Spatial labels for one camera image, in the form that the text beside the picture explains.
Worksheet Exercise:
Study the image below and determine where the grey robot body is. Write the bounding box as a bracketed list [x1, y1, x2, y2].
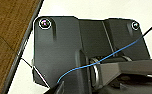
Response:
[87, 55, 152, 94]

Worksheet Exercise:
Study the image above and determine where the blue cable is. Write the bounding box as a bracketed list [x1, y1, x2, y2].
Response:
[56, 19, 152, 87]

